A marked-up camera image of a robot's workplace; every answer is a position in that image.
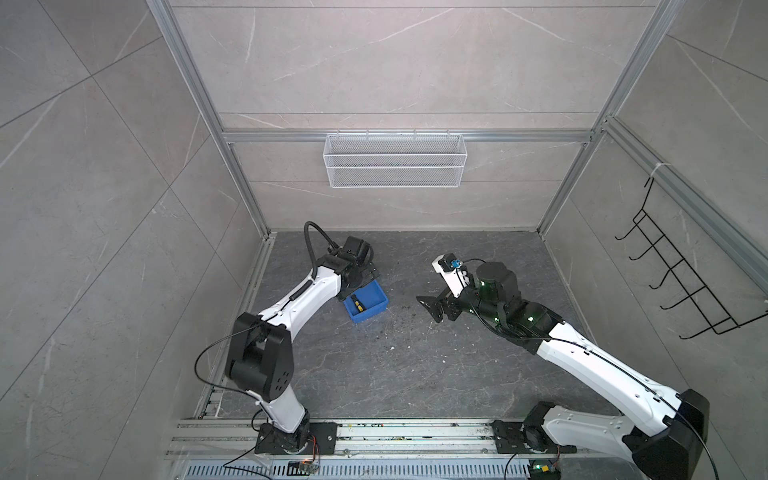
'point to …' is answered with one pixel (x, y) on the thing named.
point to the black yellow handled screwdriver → (359, 306)
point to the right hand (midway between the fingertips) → (431, 282)
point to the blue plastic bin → (373, 299)
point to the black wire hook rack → (711, 309)
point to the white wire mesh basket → (395, 161)
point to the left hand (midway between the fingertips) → (363, 272)
